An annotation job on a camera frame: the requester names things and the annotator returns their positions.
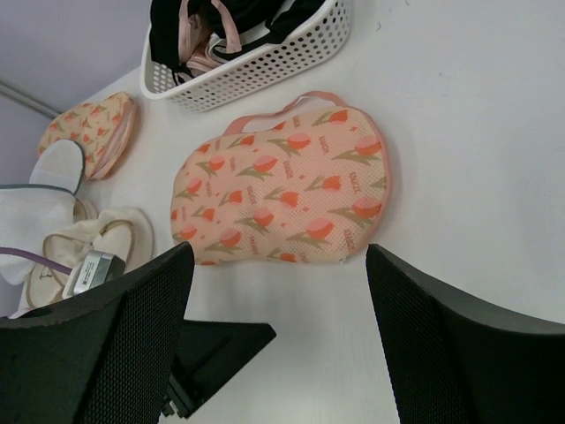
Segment black garment in basket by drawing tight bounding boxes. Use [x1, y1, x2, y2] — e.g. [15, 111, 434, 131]
[149, 0, 324, 86]

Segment tulip print laundry bag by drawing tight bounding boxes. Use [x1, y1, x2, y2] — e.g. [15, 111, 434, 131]
[170, 92, 392, 266]
[38, 91, 137, 180]

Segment white mesh laundry bag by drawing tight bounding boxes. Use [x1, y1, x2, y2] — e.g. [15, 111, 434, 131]
[0, 139, 87, 286]

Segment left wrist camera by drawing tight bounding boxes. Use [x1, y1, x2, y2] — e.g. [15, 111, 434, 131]
[62, 250, 125, 299]

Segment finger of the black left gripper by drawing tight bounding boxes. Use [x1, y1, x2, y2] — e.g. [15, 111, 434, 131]
[167, 320, 276, 418]

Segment pink trimmed bra in basket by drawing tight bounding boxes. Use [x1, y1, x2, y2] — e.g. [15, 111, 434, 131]
[177, 0, 243, 78]

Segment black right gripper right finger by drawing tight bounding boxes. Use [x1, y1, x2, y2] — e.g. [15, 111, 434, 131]
[365, 244, 564, 423]

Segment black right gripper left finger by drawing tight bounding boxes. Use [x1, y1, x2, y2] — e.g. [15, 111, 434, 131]
[1, 243, 194, 423]

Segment white perforated plastic basket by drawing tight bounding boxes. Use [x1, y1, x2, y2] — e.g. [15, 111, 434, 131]
[139, 1, 352, 112]

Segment cream round laundry bag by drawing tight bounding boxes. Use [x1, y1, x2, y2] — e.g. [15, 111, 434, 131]
[18, 208, 154, 315]

